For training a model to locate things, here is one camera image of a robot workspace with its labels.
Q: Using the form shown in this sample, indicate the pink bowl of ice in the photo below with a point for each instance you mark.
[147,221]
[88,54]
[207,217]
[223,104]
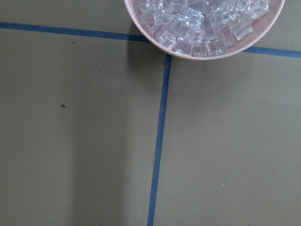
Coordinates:
[203,29]

